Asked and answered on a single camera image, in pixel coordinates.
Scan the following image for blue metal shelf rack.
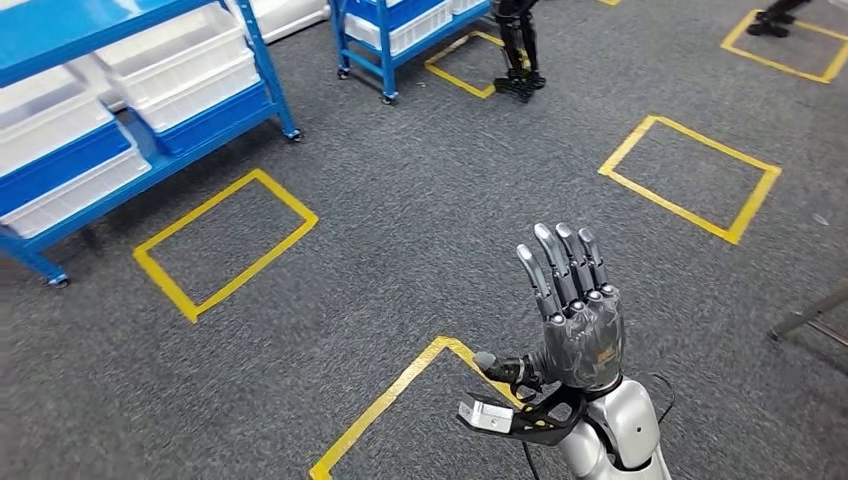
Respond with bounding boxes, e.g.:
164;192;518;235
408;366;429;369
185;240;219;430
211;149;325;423
0;0;303;289

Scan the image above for black humanoid robot legs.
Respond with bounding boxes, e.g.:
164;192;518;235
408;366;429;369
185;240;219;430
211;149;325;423
491;0;548;104
745;0;813;39

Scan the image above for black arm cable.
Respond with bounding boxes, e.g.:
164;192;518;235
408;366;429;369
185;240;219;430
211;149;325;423
645;372;677;425

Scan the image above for blue wheeled shelf rack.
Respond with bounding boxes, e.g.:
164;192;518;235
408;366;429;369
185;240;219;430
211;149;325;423
329;0;495;106

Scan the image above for blue plastic bin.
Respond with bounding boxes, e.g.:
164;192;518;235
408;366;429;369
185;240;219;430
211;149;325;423
0;122;134;217
152;82;276;157
347;0;452;28

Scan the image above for grey metal side table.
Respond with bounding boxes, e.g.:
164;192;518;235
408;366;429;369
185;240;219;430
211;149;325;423
768;278;848;349

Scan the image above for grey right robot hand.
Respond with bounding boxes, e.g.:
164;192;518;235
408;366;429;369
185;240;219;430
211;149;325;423
473;222;626;392

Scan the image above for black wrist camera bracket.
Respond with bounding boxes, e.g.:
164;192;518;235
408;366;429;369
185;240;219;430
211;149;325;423
460;384;591;446

